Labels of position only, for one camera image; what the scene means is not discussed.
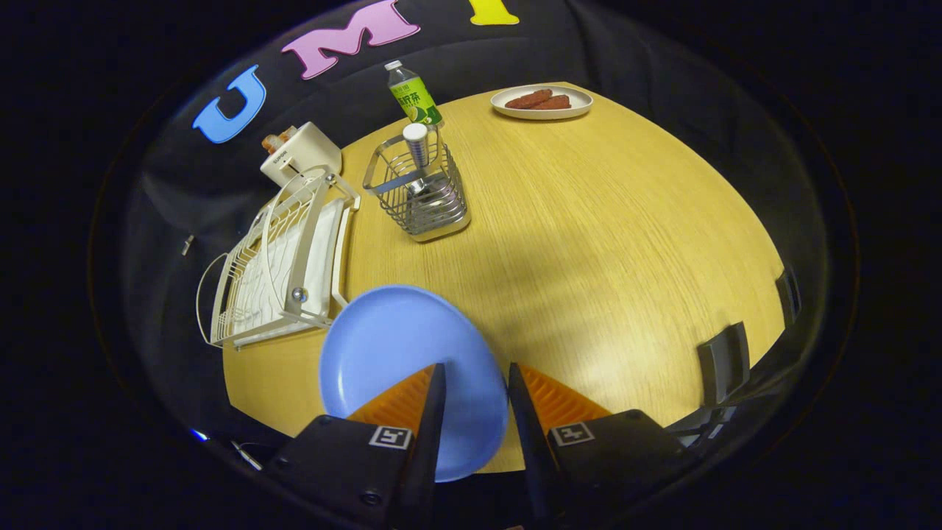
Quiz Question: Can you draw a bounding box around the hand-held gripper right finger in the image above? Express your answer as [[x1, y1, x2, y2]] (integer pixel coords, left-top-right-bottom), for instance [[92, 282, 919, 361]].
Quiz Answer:
[[506, 362, 700, 530]]

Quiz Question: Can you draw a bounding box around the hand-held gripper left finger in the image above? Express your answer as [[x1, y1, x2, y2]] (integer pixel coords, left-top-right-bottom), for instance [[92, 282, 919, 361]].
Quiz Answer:
[[265, 362, 447, 530]]

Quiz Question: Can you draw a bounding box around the blue plate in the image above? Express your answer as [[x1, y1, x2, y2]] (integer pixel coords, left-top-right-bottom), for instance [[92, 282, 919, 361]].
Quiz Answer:
[[319, 285, 510, 483]]

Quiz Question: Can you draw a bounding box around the metal wire basket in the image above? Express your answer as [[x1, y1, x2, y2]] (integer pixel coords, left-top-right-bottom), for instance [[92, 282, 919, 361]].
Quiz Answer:
[[362, 125, 472, 243]]

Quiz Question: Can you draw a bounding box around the white wire dish rack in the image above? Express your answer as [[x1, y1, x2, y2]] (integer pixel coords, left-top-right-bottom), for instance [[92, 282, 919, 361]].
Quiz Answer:
[[196, 165, 361, 349]]

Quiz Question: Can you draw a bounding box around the spoon with checkered handle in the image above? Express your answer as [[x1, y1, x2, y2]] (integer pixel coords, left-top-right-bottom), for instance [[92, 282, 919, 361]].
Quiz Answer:
[[403, 123, 442, 199]]

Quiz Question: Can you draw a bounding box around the white oval plate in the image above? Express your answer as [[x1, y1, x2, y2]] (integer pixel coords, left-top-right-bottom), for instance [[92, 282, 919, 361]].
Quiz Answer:
[[491, 84, 594, 121]]

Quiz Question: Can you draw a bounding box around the black chair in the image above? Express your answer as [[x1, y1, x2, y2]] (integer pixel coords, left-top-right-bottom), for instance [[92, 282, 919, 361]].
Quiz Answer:
[[698, 322, 751, 406], [774, 269, 803, 325]]

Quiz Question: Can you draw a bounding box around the white toaster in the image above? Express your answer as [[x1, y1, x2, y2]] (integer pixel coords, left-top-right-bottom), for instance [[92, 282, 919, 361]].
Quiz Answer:
[[260, 121, 343, 188]]

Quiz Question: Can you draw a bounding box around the green label drink bottle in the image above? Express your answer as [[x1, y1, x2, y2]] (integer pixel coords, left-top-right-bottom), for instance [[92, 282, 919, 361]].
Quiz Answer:
[[384, 60, 444, 130]]

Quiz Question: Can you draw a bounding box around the black backdrop cloth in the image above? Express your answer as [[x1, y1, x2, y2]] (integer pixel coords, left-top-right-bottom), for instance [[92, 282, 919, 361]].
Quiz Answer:
[[118, 0, 825, 442]]

